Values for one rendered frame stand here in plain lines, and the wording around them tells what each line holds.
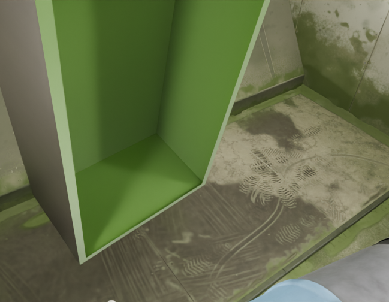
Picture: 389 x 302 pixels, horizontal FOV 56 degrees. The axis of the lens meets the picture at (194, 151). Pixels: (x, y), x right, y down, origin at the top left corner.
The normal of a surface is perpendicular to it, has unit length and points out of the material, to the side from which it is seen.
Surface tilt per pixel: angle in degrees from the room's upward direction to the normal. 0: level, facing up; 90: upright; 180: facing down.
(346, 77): 90
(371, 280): 22
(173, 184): 12
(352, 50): 90
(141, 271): 0
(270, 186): 0
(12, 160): 57
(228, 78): 90
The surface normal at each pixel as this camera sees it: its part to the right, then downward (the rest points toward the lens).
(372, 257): -0.24, -0.97
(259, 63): 0.52, 0.06
